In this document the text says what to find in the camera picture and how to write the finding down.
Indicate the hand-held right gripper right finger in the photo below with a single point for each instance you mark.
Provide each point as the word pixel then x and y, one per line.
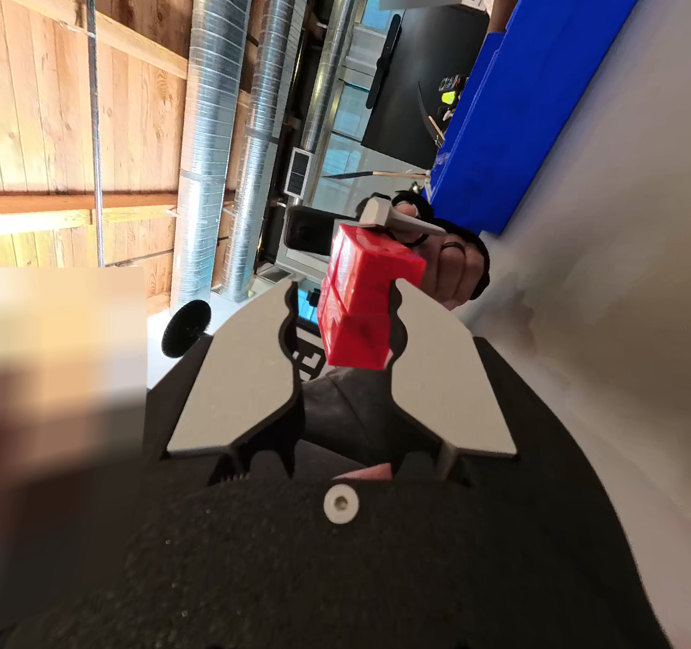
pixel 448 384

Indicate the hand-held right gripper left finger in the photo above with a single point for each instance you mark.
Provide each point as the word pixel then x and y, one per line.
pixel 237 384

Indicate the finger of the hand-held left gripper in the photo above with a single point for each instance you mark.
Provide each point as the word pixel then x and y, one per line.
pixel 380 211

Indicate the red one-stud toy block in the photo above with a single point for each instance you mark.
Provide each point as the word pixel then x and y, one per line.
pixel 356 341
pixel 351 260

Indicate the blue plastic bin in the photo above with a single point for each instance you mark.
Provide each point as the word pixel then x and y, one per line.
pixel 540 93

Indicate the person's left hand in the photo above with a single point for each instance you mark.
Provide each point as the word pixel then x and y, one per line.
pixel 453 276

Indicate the white ceiling vent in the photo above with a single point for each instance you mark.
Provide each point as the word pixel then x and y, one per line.
pixel 299 171

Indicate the framed black white marker sign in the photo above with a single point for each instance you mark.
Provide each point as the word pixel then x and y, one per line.
pixel 310 360

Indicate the thin metal pipe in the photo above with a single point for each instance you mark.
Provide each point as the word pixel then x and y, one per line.
pixel 94 120

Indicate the silver air duct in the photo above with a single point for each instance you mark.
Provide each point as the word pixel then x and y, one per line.
pixel 210 120

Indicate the large black wall monitor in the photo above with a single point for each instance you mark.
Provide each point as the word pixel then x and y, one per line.
pixel 426 66

